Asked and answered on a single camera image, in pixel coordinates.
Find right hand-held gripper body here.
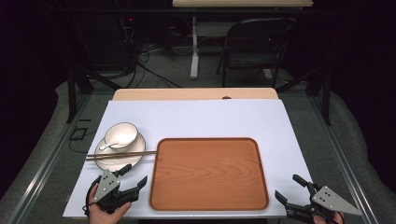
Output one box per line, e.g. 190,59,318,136
286,185,363,224

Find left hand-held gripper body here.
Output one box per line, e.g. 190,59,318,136
93,169,140,215

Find white ceramic plate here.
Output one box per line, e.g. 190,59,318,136
93,132,147,173

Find brown wooden chopstick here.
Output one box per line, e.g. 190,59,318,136
85,151,158,161
87,150,158,158

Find white ceramic spoon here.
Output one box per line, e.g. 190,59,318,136
98,141,121,152

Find white ceramic bowl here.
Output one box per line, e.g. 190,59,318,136
104,121,139,149

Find brown wooden tray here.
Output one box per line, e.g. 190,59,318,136
148,137,270,212

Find person's right hand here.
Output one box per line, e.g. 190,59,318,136
312,212,344,224

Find person's left hand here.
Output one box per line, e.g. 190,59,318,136
88,201,133,224

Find black metal stand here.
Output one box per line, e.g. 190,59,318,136
66,66,123,124
276,66,332,127

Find white table sheet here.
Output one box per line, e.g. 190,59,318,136
62,99,313,218

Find light wooden desk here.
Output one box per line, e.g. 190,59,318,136
111,87,279,101

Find black folding chair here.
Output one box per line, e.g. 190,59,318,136
216,17,297,89

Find dark equipment rack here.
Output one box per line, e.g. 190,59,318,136
115,0,141,68

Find beige table with white legs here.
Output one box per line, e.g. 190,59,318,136
172,0,314,80

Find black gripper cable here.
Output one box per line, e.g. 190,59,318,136
82,175,103,217

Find aluminium floor rail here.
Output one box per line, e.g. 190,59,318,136
8,92,92,224
310,96,379,224

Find black floor cable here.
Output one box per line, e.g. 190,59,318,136
124,60,183,90

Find white floor cable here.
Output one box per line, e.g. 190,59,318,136
137,46,163,60

